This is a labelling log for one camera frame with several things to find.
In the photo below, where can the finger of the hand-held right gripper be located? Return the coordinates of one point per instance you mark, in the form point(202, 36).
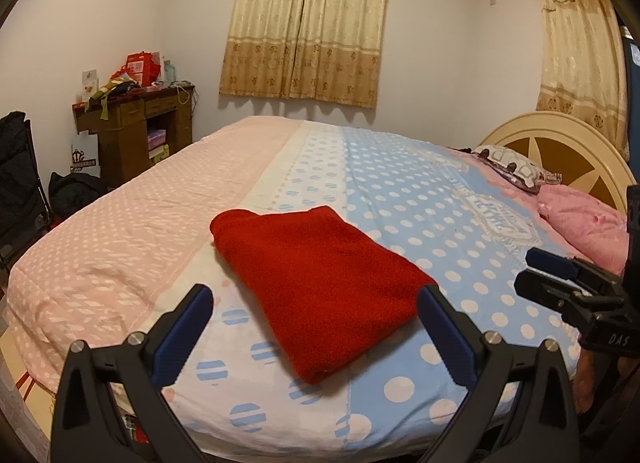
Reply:
point(552, 263)
point(550, 293)

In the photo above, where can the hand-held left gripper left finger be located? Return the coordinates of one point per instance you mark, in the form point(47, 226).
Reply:
point(182, 333)

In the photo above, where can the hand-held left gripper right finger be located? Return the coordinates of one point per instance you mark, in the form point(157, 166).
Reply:
point(447, 338)

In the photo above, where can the red knitted sweater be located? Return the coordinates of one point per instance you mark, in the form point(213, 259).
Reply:
point(320, 283)

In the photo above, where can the person's right hand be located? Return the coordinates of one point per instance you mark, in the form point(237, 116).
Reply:
point(590, 383)

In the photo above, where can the pink quilt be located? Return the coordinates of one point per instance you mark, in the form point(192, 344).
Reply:
point(585, 223)

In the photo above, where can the patterned pillow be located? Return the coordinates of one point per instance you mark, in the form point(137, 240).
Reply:
point(515, 168)

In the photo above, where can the cream round headboard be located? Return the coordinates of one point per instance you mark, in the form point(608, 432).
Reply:
point(580, 148)

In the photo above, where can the polka dot bed sheet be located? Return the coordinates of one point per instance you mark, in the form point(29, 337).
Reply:
point(200, 178)

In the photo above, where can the black bag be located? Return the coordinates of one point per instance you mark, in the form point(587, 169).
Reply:
point(75, 195)

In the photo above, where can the pink boxes in desk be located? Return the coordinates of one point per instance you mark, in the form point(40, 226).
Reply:
point(157, 143)

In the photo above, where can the white crown print bag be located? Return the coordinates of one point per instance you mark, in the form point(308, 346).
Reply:
point(85, 155)

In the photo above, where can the brown wooden desk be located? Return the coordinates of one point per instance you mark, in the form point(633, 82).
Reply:
point(125, 133)

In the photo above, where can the narrow beige curtain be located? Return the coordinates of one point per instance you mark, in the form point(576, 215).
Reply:
point(580, 53)

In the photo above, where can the black folding chair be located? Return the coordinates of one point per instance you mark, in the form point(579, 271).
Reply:
point(20, 183)

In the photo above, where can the dark window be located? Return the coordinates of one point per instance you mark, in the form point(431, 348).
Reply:
point(631, 48)

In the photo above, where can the white card box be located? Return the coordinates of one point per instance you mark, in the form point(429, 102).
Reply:
point(90, 85)

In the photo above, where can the red gift bag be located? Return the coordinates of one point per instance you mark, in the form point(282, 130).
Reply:
point(142, 70)

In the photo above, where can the wide beige curtain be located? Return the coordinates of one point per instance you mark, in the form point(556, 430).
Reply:
point(305, 28)

